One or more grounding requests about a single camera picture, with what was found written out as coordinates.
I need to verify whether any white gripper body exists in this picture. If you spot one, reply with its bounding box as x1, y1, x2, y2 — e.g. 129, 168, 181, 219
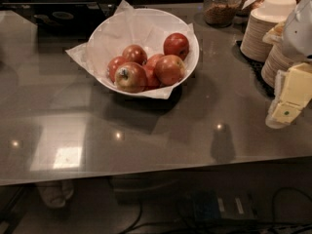
282, 0, 312, 62

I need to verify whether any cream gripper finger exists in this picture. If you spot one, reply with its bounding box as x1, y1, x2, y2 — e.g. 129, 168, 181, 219
265, 62, 312, 129
262, 21, 285, 45

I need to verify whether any red apple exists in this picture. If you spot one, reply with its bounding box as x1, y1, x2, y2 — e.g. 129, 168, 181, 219
146, 54, 164, 67
143, 65, 160, 90
115, 62, 147, 93
107, 56, 127, 83
163, 33, 189, 60
154, 55, 185, 86
122, 45, 147, 64

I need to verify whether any white paper bowl stack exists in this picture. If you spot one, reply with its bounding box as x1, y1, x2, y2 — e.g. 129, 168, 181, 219
252, 0, 296, 22

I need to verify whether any front stack of paper plates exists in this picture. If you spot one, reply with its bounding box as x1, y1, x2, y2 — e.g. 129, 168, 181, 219
261, 44, 294, 88

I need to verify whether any stack of paper plates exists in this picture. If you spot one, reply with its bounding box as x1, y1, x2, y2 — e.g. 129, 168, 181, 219
261, 44, 294, 88
240, 8, 278, 62

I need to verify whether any back stack of paper plates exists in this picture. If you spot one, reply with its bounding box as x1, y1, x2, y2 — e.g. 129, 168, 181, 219
240, 8, 278, 62

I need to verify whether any black mat under plates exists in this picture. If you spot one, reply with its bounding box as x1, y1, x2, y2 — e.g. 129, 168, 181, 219
240, 51, 275, 99

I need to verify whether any glass jar with cereal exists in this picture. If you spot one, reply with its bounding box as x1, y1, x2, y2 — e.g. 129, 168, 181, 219
203, 0, 242, 27

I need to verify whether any white paper liner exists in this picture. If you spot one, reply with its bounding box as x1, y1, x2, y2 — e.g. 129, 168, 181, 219
65, 0, 196, 100

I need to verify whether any dark box on floor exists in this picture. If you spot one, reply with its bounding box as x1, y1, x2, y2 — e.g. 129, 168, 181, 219
191, 191, 257, 221

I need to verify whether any black tray with items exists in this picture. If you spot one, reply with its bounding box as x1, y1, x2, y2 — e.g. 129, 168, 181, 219
3, 2, 116, 34

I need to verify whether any black cable on floor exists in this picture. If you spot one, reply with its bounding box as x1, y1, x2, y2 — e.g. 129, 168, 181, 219
117, 186, 312, 234

